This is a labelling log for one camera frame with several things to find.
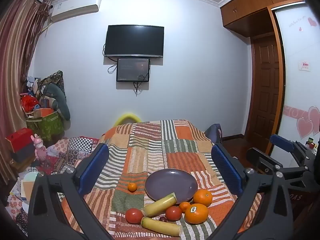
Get large plain orange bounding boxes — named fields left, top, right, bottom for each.
left=193, top=189, right=213, bottom=207

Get small black wall monitor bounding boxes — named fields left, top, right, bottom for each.
left=116, top=58, right=150, bottom=82

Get red plastic bag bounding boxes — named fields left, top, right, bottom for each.
left=21, top=95, right=39, bottom=112

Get red box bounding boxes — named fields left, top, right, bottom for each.
left=5, top=127, right=35, bottom=153

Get white wardrobe door with hearts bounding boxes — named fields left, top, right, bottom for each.
left=271, top=2, right=320, bottom=155

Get wall-mounted black television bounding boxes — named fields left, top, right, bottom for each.
left=104, top=25, right=164, bottom=58

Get grey plush pillow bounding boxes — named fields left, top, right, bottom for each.
left=41, top=83, right=71, bottom=120

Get pink rabbit toy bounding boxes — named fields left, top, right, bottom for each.
left=30, top=134, right=48, bottom=165

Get yellow curved ring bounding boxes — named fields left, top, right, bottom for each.
left=114, top=113, right=141, bottom=126

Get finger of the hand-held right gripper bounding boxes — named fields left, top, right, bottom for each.
left=270, top=134, right=304, bottom=155
left=246, top=147, right=309, bottom=180

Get large orange with sticker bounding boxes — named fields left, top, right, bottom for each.
left=184, top=203, right=209, bottom=225

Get striped patchwork tablecloth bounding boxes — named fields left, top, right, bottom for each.
left=61, top=119, right=263, bottom=240

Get red tomato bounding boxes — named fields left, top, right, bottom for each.
left=165, top=206, right=182, bottom=222
left=125, top=208, right=144, bottom=224

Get dark box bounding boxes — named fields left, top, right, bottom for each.
left=11, top=145, right=37, bottom=163

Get dark patterned cushion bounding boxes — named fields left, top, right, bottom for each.
left=40, top=70, right=66, bottom=98

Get purple plate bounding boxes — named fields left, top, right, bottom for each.
left=144, top=169, right=198, bottom=205

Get brown wooden door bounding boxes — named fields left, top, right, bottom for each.
left=246, top=32, right=280, bottom=138

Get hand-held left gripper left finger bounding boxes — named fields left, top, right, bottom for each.
left=27, top=143, right=113, bottom=240

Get pile of papers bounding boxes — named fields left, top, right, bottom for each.
left=7, top=170, right=45, bottom=205

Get checkered patchwork quilt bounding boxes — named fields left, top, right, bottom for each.
left=47, top=136, right=100, bottom=175

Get green patterned storage box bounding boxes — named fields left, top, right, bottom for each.
left=26, top=111, right=64, bottom=139

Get white air conditioner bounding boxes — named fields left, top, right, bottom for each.
left=50, top=0, right=103, bottom=23

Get blue-grey chair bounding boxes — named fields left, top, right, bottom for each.
left=204, top=123, right=223, bottom=144

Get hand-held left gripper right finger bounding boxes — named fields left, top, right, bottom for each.
left=211, top=144, right=300, bottom=240

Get striped brown curtain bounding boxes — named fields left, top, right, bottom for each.
left=0, top=0, right=52, bottom=188

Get wooden upper cabinets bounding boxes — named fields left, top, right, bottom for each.
left=220, top=0, right=304, bottom=38

